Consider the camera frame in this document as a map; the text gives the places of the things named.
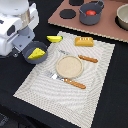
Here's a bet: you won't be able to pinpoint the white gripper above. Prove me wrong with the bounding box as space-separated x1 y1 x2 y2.
0 11 40 58

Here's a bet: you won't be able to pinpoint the yellow toy cheese wedge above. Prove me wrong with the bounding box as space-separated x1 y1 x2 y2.
29 48 45 59

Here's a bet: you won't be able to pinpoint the yellow toy banana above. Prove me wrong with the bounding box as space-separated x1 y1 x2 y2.
47 36 63 43

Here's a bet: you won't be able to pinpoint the orange toy bread loaf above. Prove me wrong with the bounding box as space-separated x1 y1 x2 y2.
75 37 94 47

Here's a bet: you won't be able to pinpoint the red toy tomato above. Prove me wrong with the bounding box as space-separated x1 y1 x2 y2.
86 10 96 15

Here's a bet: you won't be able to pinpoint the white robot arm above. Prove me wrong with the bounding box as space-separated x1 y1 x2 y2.
0 0 39 56

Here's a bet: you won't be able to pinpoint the small grey frying pan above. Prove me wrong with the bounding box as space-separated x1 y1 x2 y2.
22 41 48 64

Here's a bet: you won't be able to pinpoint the pink toy stove top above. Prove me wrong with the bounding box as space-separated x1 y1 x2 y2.
48 0 128 42

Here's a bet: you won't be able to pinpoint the white woven placemat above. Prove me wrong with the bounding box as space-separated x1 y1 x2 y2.
14 31 115 128

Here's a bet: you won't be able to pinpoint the round wooden plate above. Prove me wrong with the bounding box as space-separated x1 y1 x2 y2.
56 55 83 79

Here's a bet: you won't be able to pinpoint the grey toy cooking pot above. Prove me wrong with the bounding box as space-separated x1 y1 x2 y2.
79 0 104 25

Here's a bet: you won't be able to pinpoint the cream bowl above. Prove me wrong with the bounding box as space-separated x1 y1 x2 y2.
117 4 128 30

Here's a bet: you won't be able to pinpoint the wooden handled toy fork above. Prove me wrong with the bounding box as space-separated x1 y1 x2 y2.
45 71 86 89

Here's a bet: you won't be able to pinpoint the wooden handled toy knife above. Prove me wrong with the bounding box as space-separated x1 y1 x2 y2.
58 50 98 63

